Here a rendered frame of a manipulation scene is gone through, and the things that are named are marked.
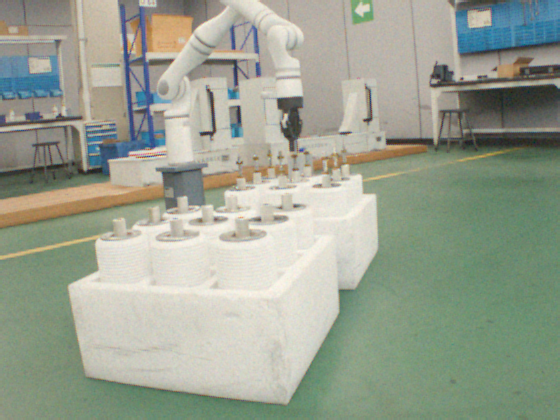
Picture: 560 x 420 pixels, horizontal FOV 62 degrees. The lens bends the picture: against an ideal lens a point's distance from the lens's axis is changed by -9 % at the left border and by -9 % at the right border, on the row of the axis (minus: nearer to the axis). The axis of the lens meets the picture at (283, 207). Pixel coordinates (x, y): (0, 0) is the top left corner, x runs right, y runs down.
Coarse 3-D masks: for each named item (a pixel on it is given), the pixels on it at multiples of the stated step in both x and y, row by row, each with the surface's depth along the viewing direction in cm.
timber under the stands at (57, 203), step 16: (320, 160) 429; (352, 160) 455; (368, 160) 471; (208, 176) 365; (224, 176) 364; (48, 192) 354; (64, 192) 345; (80, 192) 336; (96, 192) 325; (112, 192) 317; (128, 192) 314; (144, 192) 322; (160, 192) 330; (0, 208) 285; (16, 208) 278; (32, 208) 274; (48, 208) 280; (64, 208) 286; (80, 208) 293; (96, 208) 300; (0, 224) 261; (16, 224) 267
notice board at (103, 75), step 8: (96, 64) 700; (104, 64) 708; (112, 64) 717; (120, 64) 725; (96, 72) 702; (104, 72) 710; (112, 72) 718; (120, 72) 727; (96, 80) 703; (104, 80) 711; (112, 80) 720; (120, 80) 728
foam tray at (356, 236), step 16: (368, 208) 145; (320, 224) 125; (336, 224) 123; (352, 224) 123; (368, 224) 144; (336, 240) 124; (352, 240) 123; (368, 240) 144; (336, 256) 125; (352, 256) 124; (368, 256) 144; (352, 272) 124; (352, 288) 125
